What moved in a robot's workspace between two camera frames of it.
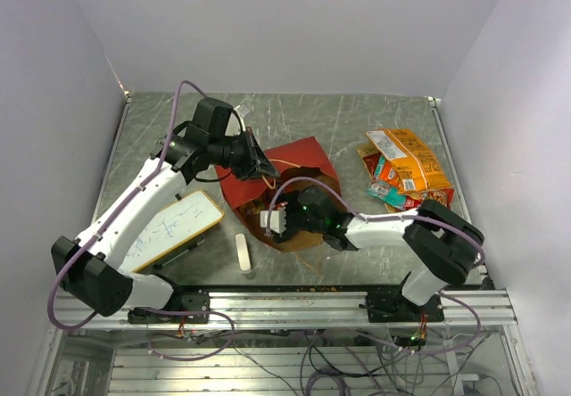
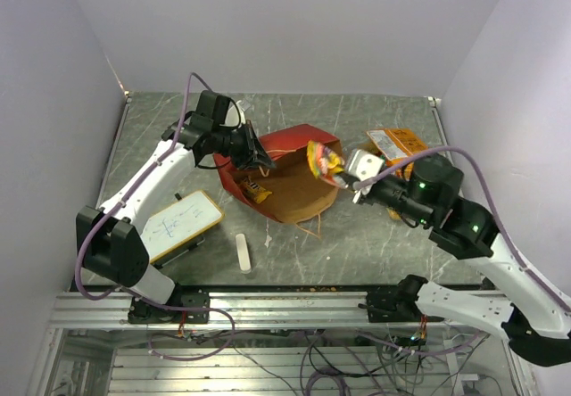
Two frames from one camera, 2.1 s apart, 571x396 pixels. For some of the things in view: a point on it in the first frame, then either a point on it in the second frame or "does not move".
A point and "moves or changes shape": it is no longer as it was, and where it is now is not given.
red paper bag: (302, 166) moves or changes shape
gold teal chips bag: (372, 149) moves or changes shape
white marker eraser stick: (242, 253) does not move
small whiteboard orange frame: (176, 225) does not move
